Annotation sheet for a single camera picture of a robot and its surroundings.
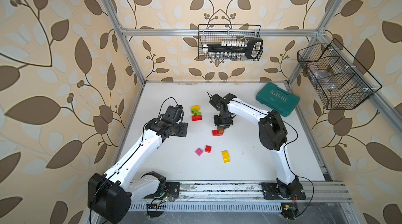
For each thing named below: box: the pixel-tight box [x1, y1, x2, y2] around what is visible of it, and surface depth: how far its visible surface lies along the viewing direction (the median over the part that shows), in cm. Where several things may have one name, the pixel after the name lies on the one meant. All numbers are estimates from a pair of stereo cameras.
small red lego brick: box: [204, 144, 212, 154], surface depth 88 cm
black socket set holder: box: [202, 38, 263, 60], surface depth 86 cm
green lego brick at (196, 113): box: [191, 110, 202, 116], surface depth 103 cm
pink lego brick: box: [195, 147, 204, 157], surface depth 88 cm
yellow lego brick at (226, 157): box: [221, 150, 231, 164], surface depth 86 cm
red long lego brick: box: [192, 115, 203, 122], surface depth 101 cm
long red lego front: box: [211, 129, 224, 137], surface depth 94 cm
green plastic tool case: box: [255, 82, 300, 118], surface depth 107 cm
